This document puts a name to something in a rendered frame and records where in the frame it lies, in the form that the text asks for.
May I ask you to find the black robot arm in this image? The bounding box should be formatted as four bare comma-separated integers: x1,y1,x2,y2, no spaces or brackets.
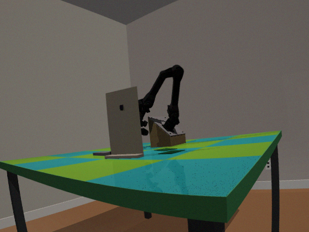
138,65,184,132

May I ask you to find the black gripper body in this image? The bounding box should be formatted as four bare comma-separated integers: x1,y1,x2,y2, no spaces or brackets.
140,115,148,136

